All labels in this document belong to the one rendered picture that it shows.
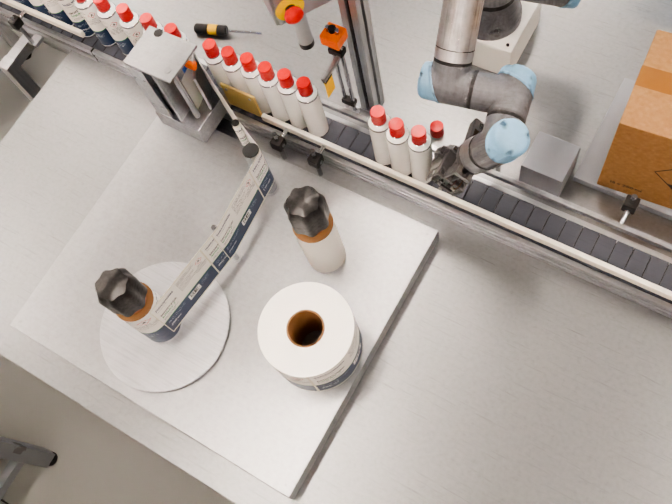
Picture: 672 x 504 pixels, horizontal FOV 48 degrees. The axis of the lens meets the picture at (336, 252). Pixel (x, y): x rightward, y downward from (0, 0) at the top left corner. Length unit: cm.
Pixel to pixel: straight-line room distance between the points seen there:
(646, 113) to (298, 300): 79
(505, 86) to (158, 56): 78
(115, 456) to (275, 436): 116
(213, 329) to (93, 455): 114
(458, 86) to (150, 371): 91
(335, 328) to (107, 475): 140
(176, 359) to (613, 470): 96
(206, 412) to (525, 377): 70
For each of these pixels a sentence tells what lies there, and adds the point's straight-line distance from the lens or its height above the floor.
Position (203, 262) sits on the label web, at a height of 101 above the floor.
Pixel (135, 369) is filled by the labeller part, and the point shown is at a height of 89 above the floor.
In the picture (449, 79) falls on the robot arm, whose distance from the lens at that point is 149.
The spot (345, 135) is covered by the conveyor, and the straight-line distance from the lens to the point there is 187.
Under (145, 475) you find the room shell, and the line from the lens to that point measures 269.
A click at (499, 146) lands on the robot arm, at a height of 124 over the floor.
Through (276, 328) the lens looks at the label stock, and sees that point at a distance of 155.
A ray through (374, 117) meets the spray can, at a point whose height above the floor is 108.
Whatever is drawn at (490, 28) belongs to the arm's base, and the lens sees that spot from 190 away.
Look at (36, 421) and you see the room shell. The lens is 289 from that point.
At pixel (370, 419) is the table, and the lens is 168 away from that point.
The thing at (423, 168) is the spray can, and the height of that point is 96.
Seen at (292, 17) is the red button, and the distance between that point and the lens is 151.
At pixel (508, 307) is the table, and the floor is 83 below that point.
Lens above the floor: 248
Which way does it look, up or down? 67 degrees down
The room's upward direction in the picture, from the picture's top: 22 degrees counter-clockwise
